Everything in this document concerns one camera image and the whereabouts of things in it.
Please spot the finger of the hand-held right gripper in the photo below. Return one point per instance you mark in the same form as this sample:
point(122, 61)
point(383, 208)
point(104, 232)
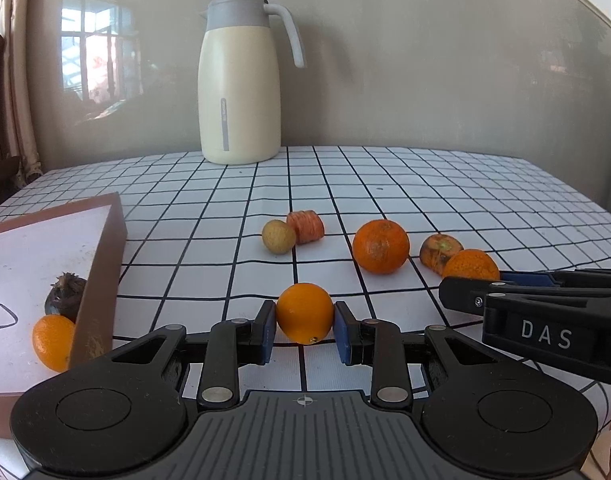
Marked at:
point(525, 277)
point(465, 296)

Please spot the longan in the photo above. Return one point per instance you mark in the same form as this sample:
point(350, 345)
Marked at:
point(278, 236)

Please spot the white checkered tablecloth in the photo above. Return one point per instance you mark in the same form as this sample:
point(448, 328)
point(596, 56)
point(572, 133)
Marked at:
point(435, 195)

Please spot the brown cardboard box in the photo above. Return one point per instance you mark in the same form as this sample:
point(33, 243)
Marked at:
point(35, 260)

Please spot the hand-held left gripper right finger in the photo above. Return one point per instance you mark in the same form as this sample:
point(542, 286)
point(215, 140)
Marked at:
point(343, 332)

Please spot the cream thermos jug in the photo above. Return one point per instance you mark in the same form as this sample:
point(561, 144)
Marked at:
point(238, 85)

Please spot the beige curtain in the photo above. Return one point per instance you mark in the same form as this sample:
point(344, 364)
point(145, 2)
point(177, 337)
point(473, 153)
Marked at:
point(20, 85)

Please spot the orange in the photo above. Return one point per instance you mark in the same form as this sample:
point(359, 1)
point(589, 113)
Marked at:
point(380, 246)
point(52, 342)
point(470, 265)
point(304, 312)

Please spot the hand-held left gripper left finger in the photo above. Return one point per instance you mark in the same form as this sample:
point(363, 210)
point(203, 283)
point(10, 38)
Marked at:
point(268, 332)

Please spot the dark mangosteen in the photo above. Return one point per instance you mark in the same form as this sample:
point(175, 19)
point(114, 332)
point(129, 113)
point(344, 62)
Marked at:
point(65, 295)

